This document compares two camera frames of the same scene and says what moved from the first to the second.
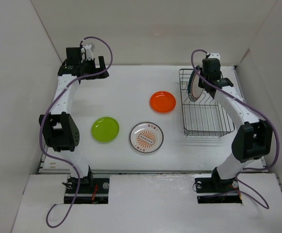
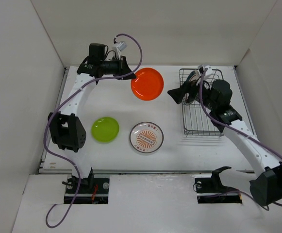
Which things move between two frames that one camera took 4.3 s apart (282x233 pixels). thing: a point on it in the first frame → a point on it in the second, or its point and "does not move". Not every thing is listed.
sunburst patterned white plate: (146, 137) does not move
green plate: (105, 129) does not move
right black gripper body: (201, 82) → (211, 105)
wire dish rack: (203, 116) does not move
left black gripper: (95, 70) → (123, 69)
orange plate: (162, 102) → (148, 85)
